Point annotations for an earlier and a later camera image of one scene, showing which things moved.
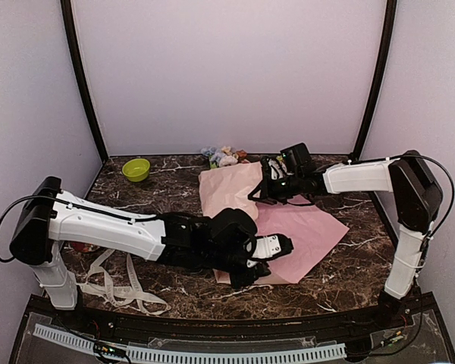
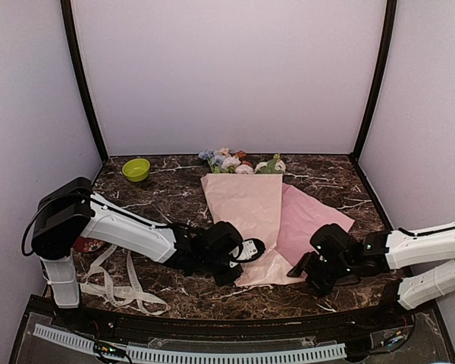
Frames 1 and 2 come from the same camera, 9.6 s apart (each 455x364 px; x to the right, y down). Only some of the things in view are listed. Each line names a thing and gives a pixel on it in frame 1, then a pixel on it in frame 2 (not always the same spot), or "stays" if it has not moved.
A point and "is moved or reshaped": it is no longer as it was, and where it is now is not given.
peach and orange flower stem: x=240 y=154 stays
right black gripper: x=265 y=186 → x=308 y=259
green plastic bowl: x=136 y=170 stays
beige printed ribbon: x=121 y=296 stays
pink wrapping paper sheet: x=312 y=230 is moved or reshaped
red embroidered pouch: x=81 y=246 stays
